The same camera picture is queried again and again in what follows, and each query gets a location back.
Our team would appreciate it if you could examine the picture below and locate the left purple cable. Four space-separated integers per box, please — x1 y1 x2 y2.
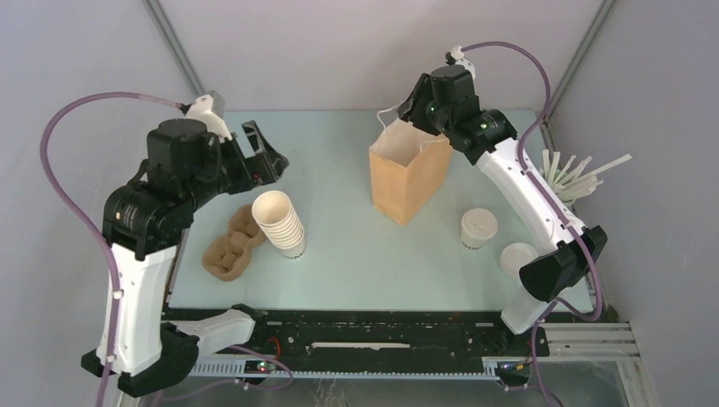
40 91 187 407

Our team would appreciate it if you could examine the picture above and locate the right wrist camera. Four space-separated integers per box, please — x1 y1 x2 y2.
445 45 476 79

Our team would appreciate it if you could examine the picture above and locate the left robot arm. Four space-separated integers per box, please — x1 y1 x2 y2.
102 119 288 398

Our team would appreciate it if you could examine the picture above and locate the brown paper bag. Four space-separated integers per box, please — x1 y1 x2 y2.
369 106 453 226

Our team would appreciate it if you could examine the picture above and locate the single white paper cup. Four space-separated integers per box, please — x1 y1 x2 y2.
460 222 499 250

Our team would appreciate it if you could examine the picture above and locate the white plastic cup lid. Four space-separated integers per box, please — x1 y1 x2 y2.
461 208 499 226

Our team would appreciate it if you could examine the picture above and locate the stack of white lids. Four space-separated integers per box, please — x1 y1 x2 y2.
499 243 538 277

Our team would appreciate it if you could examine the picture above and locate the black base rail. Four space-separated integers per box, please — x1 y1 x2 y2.
163 307 549 386

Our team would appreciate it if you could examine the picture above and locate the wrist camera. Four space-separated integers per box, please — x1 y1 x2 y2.
445 45 476 79
181 90 233 142

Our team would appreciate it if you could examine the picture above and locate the stack of white paper cups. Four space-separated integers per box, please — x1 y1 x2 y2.
251 190 306 259

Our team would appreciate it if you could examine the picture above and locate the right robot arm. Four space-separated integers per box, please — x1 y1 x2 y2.
398 64 607 354

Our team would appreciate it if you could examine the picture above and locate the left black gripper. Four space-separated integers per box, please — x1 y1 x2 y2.
184 120 288 210

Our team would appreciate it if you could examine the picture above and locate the brown pulp cup carrier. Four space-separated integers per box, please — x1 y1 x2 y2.
202 204 266 282

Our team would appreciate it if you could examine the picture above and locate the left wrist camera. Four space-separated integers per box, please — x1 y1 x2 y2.
181 90 233 142

